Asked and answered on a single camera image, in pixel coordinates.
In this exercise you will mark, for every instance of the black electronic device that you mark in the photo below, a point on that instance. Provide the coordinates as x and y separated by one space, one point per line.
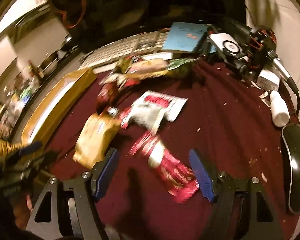
258 41

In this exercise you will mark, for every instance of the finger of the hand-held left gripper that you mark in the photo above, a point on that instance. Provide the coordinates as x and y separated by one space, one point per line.
30 148

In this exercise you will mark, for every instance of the gold foil snack packet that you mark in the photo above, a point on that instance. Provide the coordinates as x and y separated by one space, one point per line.
1 146

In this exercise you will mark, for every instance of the white plastic bottle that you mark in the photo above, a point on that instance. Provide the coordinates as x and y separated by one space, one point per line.
279 110

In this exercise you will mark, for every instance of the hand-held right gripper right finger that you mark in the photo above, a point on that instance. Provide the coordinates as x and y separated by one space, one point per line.
201 177

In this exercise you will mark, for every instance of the silver microphone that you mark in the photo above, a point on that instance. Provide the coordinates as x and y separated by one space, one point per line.
281 68

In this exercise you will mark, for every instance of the pale long biscuit packet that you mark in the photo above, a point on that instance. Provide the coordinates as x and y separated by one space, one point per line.
146 65

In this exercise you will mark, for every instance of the white computer keyboard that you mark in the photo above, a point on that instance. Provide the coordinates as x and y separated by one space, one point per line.
120 47

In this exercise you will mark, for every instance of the black computer mouse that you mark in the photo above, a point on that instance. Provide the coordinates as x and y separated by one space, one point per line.
297 167

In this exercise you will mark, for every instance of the dark red candy packet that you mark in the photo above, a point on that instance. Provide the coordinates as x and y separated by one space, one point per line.
106 93

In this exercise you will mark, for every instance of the metal bowl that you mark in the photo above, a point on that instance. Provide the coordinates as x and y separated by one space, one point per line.
48 65

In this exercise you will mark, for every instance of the small green snack packet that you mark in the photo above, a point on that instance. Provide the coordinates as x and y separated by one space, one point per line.
181 66

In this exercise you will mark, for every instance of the black computer monitor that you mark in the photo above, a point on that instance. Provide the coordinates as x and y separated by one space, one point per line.
140 5

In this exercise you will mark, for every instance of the long red snack packet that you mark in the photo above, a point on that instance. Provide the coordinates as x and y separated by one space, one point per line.
170 165

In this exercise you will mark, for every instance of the white red-label snack packet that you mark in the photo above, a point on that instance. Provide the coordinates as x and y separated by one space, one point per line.
156 105

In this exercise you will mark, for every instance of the blue notebook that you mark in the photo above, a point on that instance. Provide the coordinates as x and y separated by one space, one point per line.
185 38

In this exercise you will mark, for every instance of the gold cardboard box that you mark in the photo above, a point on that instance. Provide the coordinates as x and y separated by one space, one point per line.
77 78

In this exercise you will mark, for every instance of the white kitchen cabinets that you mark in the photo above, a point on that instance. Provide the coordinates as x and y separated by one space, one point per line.
22 47

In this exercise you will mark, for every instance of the yellow cracker packet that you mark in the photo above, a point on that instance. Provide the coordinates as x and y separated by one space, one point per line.
95 137

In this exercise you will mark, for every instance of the white power adapter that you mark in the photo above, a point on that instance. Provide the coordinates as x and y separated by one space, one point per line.
267 78

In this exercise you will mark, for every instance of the white round-faced device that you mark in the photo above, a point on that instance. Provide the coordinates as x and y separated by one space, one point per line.
226 44

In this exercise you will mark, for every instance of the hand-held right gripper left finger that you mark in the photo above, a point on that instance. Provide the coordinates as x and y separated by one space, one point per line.
105 172

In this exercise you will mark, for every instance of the metal pot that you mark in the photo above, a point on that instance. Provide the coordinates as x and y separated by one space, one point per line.
69 43

